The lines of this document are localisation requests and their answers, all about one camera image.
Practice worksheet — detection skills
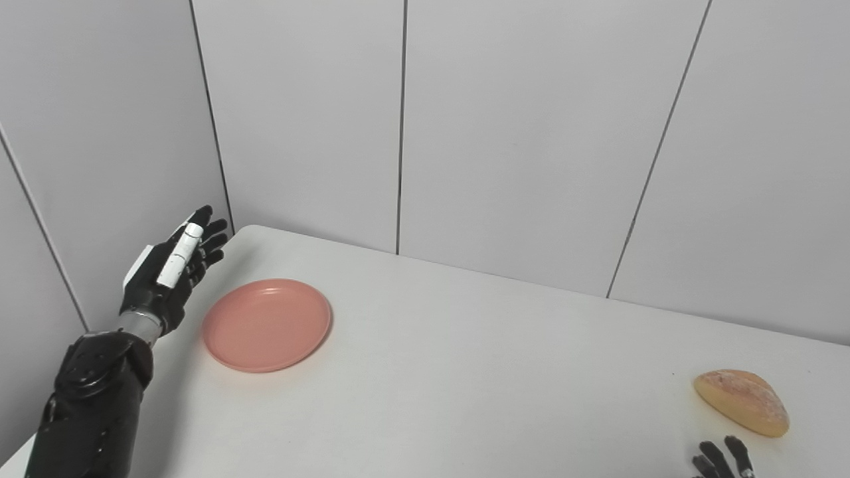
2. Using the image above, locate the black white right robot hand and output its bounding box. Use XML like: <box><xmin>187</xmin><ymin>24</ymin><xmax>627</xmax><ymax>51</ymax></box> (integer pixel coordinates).
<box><xmin>691</xmin><ymin>436</ymin><xmax>756</xmax><ymax>478</ymax></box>

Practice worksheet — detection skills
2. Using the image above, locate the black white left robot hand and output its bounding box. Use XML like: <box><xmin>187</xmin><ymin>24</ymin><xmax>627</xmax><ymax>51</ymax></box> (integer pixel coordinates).
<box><xmin>120</xmin><ymin>204</ymin><xmax>229</xmax><ymax>336</ymax></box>

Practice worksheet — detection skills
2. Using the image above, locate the oval bread roll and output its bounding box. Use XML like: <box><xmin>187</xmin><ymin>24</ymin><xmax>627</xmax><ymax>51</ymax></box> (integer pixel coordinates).
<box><xmin>693</xmin><ymin>369</ymin><xmax>791</xmax><ymax>438</ymax></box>

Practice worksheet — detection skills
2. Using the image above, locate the pink round plate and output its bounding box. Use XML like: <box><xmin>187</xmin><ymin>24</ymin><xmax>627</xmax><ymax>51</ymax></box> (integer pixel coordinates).
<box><xmin>202</xmin><ymin>279</ymin><xmax>333</xmax><ymax>374</ymax></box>

